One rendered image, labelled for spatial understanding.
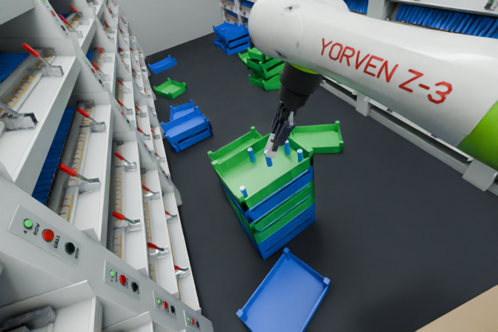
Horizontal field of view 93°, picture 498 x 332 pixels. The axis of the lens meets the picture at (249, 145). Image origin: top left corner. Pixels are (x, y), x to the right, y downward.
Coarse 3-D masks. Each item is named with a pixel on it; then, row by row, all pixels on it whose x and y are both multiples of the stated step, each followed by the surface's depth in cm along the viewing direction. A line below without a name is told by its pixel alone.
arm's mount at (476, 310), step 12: (492, 288) 55; (480, 300) 54; (492, 300) 54; (456, 312) 54; (468, 312) 53; (480, 312) 53; (492, 312) 52; (432, 324) 53; (444, 324) 53; (456, 324) 52; (468, 324) 52; (480, 324) 52; (492, 324) 51
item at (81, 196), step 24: (72, 96) 82; (96, 96) 85; (72, 120) 75; (96, 120) 79; (72, 144) 64; (96, 144) 69; (48, 168) 56; (72, 168) 58; (96, 168) 61; (48, 192) 51; (72, 192) 54; (96, 192) 55; (72, 216) 48; (96, 216) 49; (96, 240) 44
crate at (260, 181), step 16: (256, 144) 92; (224, 160) 87; (240, 160) 92; (256, 160) 91; (272, 160) 89; (288, 160) 88; (304, 160) 79; (224, 176) 88; (240, 176) 87; (256, 176) 85; (272, 176) 84; (288, 176) 79; (240, 192) 72; (256, 192) 74; (272, 192) 79
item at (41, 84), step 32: (0, 64) 59; (32, 64) 62; (64, 64) 69; (0, 96) 46; (32, 96) 52; (64, 96) 59; (0, 128) 40; (32, 128) 42; (0, 160) 30; (32, 160) 38; (32, 192) 37
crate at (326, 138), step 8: (296, 128) 155; (304, 128) 154; (312, 128) 153; (320, 128) 152; (328, 128) 151; (336, 128) 148; (296, 136) 155; (304, 136) 153; (312, 136) 152; (320, 136) 150; (328, 136) 149; (336, 136) 147; (304, 144) 148; (312, 144) 147; (320, 144) 146; (328, 144) 144; (336, 144) 143; (320, 152) 140; (328, 152) 139; (336, 152) 138
